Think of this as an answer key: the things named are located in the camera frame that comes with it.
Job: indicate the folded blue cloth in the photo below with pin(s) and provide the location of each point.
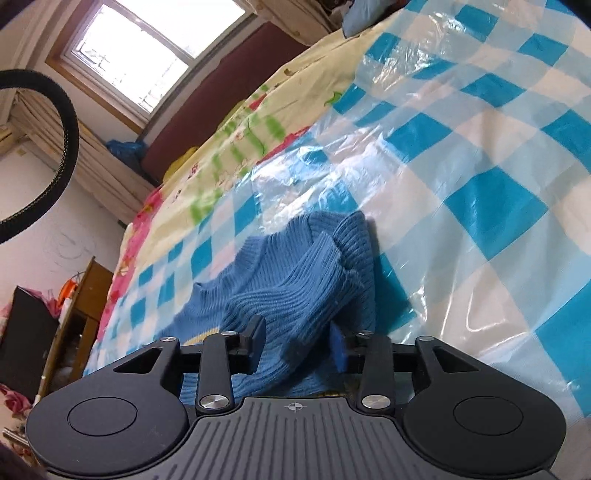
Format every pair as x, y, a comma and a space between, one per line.
364, 18

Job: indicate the blue plastic bag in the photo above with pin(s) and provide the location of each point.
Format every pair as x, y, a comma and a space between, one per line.
125, 154

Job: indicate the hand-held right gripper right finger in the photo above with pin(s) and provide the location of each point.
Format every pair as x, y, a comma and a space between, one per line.
338, 351

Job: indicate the wooden bedside cabinet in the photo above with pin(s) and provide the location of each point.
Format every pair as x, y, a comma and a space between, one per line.
92, 281

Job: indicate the window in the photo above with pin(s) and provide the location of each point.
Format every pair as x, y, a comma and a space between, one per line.
138, 46

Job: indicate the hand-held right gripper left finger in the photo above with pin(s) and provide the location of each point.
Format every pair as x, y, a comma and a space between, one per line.
256, 342

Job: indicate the blue checkered plastic sheet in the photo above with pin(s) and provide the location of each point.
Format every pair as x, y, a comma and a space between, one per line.
461, 184

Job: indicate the blue striped knit sweater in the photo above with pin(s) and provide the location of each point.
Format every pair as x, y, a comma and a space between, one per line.
277, 286

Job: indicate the floral bedsheet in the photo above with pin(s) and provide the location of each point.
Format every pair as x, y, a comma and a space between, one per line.
286, 92

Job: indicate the dark red headboard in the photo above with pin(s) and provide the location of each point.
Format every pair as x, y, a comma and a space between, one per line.
231, 92

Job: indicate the yellow pillow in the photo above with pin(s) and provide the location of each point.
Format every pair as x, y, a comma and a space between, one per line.
181, 161

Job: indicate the black monitor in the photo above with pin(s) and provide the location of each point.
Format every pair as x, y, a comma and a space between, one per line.
27, 332

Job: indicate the beige curtain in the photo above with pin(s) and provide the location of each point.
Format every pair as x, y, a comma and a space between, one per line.
101, 175

